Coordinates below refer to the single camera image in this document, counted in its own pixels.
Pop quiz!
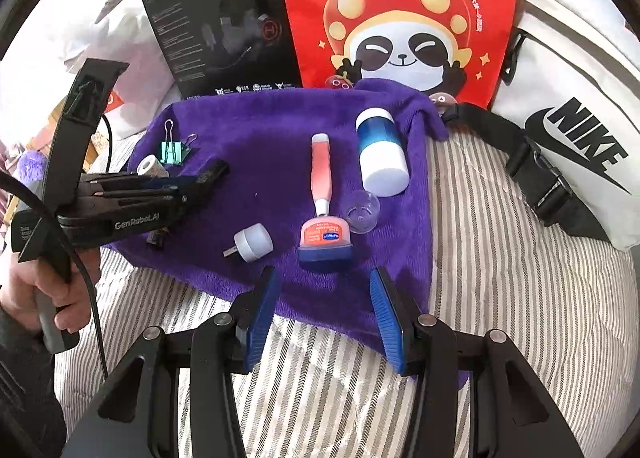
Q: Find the white plug-in night light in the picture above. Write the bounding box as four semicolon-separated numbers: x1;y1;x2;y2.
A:
222;223;274;264

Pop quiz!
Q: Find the white tape roll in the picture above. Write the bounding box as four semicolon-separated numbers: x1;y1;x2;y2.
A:
136;154;168;178

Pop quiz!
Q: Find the pink handheld tool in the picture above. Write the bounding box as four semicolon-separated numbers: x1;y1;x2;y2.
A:
310;133;332;216

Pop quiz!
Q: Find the clear round cartoon badge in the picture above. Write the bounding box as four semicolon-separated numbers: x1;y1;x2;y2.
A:
429;93;458;118
324;72;357;90

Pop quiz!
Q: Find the blue petroleum jelly jar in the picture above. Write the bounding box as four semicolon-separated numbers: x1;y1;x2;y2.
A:
297;218;355;269

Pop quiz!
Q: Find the clear plastic cap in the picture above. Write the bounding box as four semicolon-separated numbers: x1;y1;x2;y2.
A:
346;189;381;234

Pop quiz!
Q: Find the blue white bottle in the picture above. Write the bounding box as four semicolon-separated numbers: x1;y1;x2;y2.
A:
355;108;410;197

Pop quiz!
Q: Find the mint green binder clip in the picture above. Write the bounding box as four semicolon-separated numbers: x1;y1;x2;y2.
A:
159;119;197;166

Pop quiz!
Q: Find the striped bed sheet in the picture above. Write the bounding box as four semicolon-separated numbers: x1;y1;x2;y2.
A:
52;138;631;458

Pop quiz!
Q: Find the black headphone box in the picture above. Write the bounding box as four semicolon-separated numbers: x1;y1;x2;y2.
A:
139;0;303;101

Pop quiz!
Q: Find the person's left forearm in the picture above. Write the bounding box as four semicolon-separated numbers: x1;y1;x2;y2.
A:
0;300;68;458

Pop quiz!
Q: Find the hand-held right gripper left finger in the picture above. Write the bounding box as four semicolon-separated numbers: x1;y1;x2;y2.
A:
60;265;283;458

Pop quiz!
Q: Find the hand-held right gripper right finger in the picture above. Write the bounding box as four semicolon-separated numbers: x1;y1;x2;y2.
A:
369;266;583;458

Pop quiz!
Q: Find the purple towel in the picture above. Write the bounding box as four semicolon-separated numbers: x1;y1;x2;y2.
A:
107;78;473;389

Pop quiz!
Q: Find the white plastic shopping bag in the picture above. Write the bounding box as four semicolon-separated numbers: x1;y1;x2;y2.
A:
27;3;178;149

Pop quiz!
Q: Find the white waist bag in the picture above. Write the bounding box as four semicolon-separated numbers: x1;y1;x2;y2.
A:
442;0;640;251

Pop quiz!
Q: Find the purple plush toy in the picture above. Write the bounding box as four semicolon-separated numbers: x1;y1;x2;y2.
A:
17;148;51;184

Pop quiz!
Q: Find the person's left hand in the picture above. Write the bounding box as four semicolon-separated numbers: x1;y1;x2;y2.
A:
0;248;101;334

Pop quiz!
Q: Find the red paper bag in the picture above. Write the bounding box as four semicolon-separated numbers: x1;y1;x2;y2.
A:
272;0;521;106

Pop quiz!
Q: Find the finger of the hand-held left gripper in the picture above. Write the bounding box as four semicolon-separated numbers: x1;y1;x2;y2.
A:
75;185;221;219
77;172;201;191

